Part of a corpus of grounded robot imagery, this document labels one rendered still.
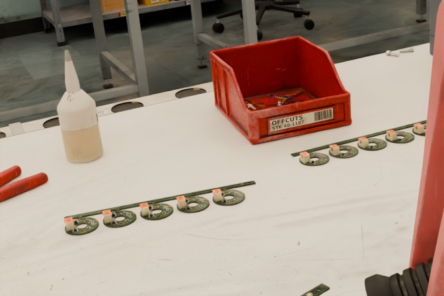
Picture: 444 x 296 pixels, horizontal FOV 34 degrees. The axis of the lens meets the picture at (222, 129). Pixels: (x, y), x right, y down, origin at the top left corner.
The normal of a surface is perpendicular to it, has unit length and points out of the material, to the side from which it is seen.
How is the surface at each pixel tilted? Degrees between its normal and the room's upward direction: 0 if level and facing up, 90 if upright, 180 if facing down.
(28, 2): 90
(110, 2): 89
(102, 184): 0
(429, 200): 87
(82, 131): 90
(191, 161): 0
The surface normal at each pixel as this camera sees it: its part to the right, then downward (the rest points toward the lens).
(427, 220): -0.07, 0.32
